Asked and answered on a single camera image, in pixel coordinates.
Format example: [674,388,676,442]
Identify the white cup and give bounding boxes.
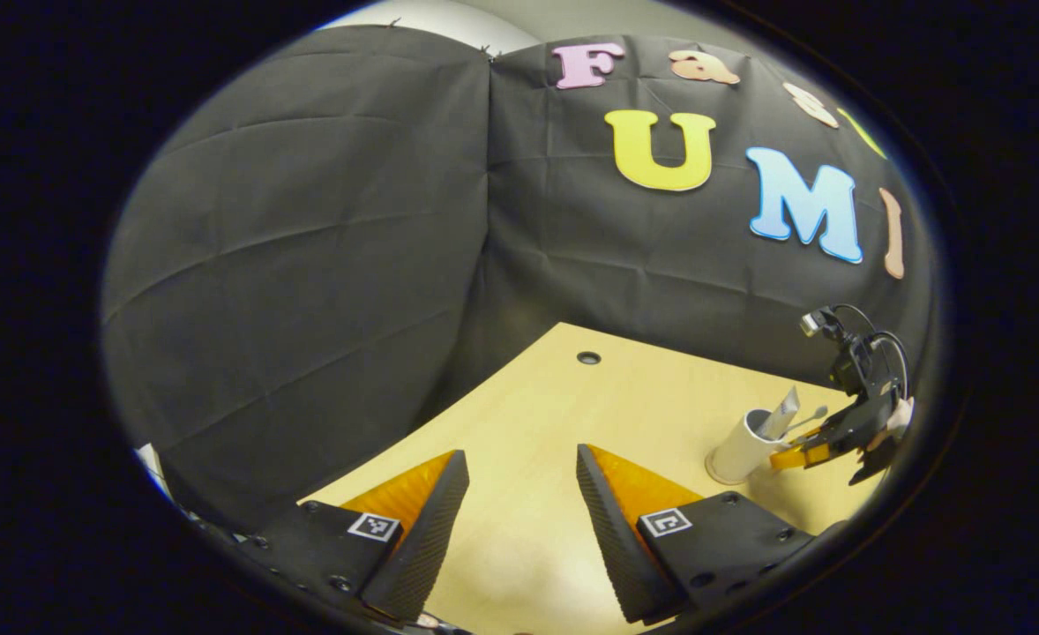
[705,407,789,486]

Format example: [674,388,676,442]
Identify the light wooden desktop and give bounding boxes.
[299,322,886,635]

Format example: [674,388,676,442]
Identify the white toothpaste tube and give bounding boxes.
[756,386,801,442]

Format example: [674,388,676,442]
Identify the black backdrop cloth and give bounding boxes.
[101,25,939,534]

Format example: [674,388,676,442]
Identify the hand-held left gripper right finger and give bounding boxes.
[575,444,818,627]

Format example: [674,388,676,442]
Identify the white toothbrush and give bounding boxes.
[784,405,830,439]

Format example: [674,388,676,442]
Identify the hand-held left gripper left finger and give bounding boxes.
[230,450,471,629]

